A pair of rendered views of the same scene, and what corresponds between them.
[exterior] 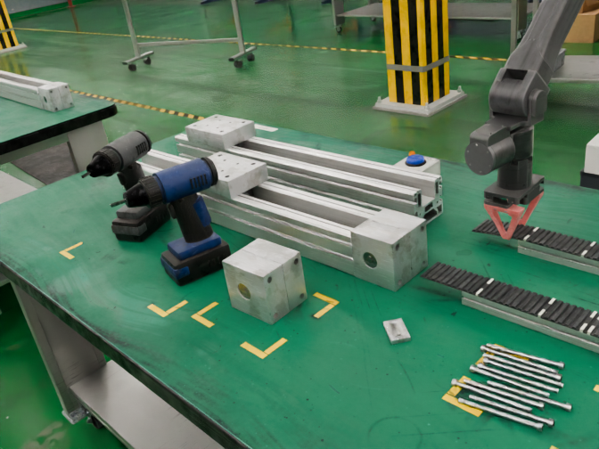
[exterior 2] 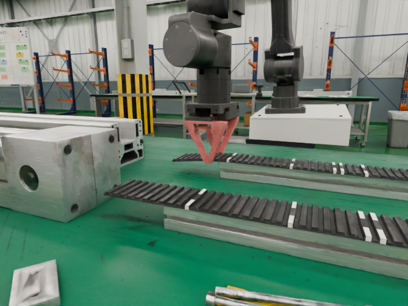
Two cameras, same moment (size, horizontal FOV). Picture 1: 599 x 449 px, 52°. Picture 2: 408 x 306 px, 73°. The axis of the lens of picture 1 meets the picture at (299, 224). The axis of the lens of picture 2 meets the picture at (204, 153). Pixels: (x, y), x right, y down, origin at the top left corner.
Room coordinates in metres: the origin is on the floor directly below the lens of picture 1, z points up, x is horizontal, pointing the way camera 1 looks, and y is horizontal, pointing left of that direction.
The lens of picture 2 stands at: (0.54, -0.16, 0.93)
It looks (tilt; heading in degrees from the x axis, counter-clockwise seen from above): 13 degrees down; 334
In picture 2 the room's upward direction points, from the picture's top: straight up
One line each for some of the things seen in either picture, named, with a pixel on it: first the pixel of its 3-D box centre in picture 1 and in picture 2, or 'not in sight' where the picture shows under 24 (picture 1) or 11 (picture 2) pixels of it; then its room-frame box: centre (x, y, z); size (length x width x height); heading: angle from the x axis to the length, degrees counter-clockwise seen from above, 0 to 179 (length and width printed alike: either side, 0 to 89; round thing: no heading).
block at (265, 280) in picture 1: (269, 276); not in sight; (0.90, 0.06, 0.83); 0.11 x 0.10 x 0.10; 134
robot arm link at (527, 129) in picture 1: (512, 142); (212, 52); (0.96, -0.38, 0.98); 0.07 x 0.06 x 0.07; 124
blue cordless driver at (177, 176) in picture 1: (173, 225); not in sight; (1.03, 0.23, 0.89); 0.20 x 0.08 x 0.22; 119
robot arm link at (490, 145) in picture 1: (502, 129); (203, 26); (0.93, -0.35, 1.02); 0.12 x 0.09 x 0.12; 124
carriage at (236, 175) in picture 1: (225, 179); not in sight; (1.26, 0.15, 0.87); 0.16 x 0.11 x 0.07; 42
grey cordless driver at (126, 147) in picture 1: (124, 191); not in sight; (1.24, 0.37, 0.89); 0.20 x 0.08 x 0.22; 153
